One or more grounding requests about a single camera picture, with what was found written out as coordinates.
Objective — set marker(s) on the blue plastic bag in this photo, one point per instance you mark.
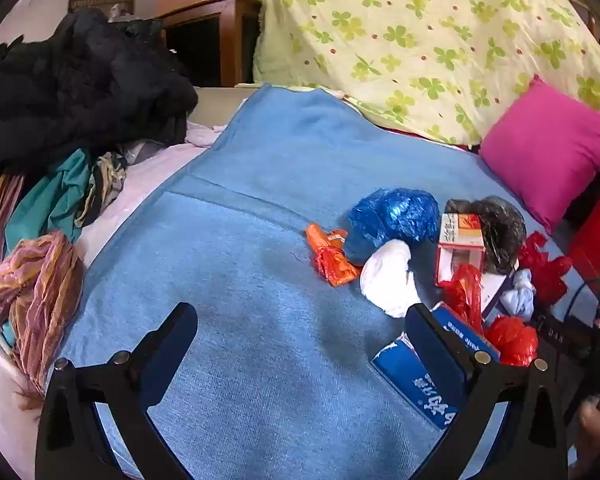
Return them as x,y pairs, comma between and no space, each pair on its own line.
395,215

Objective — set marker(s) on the grey plastic bag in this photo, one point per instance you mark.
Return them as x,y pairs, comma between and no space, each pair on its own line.
502,235

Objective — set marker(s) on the white plastic bag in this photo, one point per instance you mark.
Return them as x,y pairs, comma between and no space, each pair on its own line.
387,275

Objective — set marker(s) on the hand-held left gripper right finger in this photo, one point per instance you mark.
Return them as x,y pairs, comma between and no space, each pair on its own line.
430,350

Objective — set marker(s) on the small white knotted bag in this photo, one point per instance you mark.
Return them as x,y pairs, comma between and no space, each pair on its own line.
520,292

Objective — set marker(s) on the pink pillow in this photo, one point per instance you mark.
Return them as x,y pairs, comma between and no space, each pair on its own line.
545,150

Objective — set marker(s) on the clover print quilt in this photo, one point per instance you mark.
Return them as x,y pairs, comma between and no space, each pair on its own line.
405,35

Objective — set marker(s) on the teal cloth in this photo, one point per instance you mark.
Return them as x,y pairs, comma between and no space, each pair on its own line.
50,195

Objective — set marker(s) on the brown striped cloth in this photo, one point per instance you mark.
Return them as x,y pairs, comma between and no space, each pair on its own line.
0,210

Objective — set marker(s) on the pink orange striped scarf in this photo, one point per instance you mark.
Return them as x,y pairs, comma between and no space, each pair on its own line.
40,285

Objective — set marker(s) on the blue blanket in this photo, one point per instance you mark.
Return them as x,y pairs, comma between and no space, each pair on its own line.
260,240

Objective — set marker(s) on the blue carton box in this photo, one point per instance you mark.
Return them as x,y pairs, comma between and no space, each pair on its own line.
410,375

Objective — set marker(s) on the orange plastic bag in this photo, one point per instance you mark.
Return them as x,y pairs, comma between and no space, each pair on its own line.
332,260

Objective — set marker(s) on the red and white carton box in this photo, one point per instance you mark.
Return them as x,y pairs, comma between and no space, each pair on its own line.
460,232

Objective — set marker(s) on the black clothes pile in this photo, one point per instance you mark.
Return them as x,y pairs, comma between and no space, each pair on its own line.
80,90

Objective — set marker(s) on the red paper bag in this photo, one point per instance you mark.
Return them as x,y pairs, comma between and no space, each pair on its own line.
597,230

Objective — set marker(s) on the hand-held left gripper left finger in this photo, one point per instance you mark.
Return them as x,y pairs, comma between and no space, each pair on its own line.
170,360

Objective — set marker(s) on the red organza ribbon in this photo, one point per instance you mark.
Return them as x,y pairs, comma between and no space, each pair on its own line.
545,270

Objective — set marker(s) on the light pink bed sheet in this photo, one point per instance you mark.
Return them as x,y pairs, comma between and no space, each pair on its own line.
145,175

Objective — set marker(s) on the beige cushion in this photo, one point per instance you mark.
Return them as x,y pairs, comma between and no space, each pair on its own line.
220,105

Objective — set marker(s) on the red plastic bag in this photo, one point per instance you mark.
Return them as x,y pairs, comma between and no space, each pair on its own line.
512,340
462,290

